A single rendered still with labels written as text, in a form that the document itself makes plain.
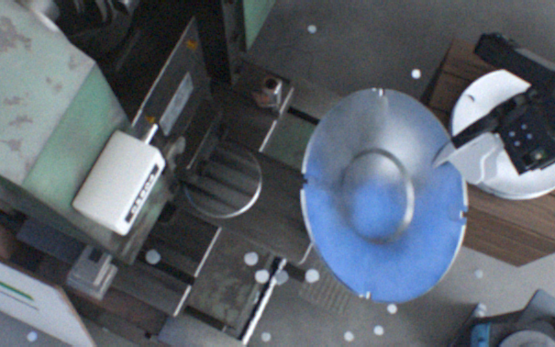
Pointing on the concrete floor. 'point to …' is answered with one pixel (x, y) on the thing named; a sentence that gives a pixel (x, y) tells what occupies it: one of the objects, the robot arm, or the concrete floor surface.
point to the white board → (33, 302)
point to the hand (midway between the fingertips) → (440, 155)
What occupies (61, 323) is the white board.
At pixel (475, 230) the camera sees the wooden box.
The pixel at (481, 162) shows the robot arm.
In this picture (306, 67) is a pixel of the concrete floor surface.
